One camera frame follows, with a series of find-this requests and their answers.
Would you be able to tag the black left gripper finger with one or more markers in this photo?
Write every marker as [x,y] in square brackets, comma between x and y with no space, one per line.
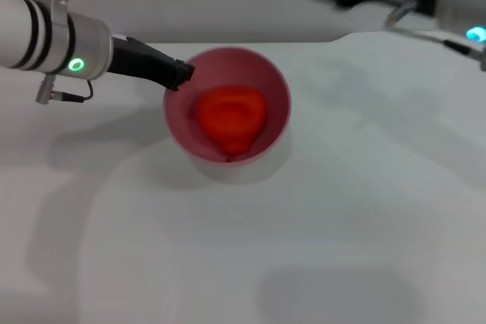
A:
[180,73]

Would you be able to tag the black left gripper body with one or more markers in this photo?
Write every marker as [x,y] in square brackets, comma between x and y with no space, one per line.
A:
[140,60]

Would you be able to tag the pink plastic bowl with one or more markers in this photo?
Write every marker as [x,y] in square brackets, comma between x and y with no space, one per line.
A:
[178,119]

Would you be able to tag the orange toy fruit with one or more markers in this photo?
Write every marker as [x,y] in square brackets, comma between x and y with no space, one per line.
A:
[231,115]

